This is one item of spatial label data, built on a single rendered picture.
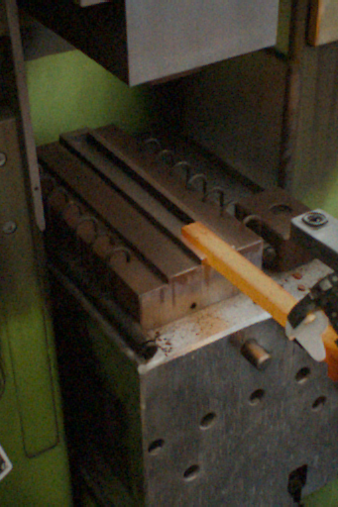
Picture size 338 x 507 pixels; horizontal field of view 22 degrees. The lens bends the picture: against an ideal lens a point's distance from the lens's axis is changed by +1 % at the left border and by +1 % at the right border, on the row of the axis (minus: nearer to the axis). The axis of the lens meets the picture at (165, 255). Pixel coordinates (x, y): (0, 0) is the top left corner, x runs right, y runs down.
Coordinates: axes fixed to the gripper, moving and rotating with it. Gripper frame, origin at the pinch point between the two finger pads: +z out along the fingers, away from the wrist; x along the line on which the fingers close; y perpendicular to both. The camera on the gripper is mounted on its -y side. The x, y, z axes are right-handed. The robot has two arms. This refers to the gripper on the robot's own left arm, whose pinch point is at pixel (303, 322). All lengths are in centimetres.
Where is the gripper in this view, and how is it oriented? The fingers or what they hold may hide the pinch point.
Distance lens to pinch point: 104.4
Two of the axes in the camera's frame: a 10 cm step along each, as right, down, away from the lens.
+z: -2.5, 4.6, 8.5
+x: 8.4, -3.3, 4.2
